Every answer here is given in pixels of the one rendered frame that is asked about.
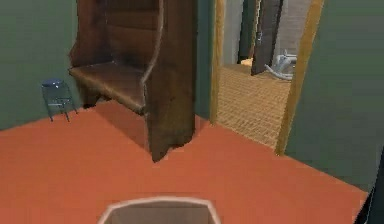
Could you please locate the dark brown wooden settle bench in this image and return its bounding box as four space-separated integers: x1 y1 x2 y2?
68 0 199 164

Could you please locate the dark brown wooden door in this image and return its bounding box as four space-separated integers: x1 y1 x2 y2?
250 0 284 76

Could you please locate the small blue metal stool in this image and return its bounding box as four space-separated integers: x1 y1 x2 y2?
41 78 78 123

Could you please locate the black object at edge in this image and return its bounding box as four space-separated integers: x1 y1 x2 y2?
353 146 384 224

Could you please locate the yellow wooden door frame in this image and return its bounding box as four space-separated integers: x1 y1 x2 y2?
209 0 325 157

